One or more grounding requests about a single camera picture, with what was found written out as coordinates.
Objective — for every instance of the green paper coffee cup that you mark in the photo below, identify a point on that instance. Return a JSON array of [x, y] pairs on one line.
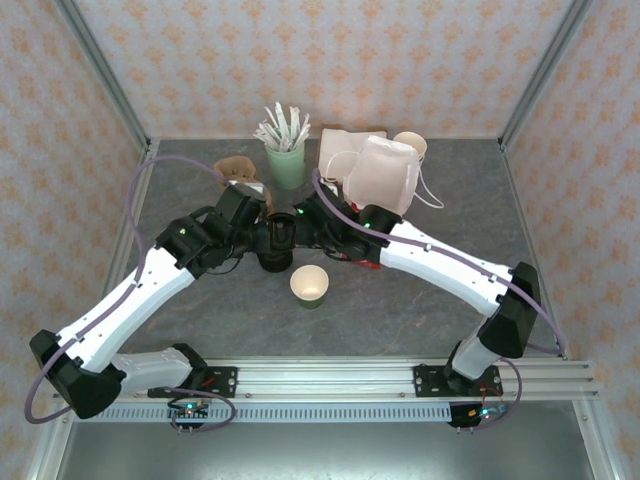
[[309, 285]]

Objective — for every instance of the white red paper bag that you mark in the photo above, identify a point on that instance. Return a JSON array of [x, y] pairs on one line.
[[380, 170]]

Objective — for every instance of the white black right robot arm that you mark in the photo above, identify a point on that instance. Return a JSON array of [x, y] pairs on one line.
[[450, 272]]

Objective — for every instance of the black cup lid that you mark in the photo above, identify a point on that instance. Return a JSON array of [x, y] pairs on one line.
[[276, 262]]

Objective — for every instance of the mint green holder cup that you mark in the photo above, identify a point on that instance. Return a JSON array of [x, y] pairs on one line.
[[286, 167]]

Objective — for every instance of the white paper-wrapped stick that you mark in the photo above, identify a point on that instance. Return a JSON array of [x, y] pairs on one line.
[[271, 120], [265, 135], [279, 120], [294, 122], [303, 129]]

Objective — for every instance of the white napkin stack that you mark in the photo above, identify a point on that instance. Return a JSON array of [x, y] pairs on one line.
[[335, 142]]

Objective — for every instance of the white-rimmed paper cup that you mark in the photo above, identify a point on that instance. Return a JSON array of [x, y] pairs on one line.
[[412, 140]]

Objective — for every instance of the small electronics board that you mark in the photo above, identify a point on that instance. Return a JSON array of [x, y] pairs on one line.
[[475, 414], [189, 411]]

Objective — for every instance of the grey metal panel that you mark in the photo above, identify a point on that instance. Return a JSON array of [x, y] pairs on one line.
[[325, 455]]

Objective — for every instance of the aluminium table side rail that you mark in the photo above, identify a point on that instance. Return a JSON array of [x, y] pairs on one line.
[[142, 190], [520, 200]]

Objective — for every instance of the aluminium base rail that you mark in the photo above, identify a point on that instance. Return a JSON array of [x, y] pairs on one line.
[[325, 380]]

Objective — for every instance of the aluminium frame post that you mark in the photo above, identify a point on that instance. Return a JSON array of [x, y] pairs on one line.
[[547, 70], [103, 70]]

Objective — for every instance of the aluminium frame leg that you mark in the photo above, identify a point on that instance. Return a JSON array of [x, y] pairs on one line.
[[595, 445], [50, 445]]

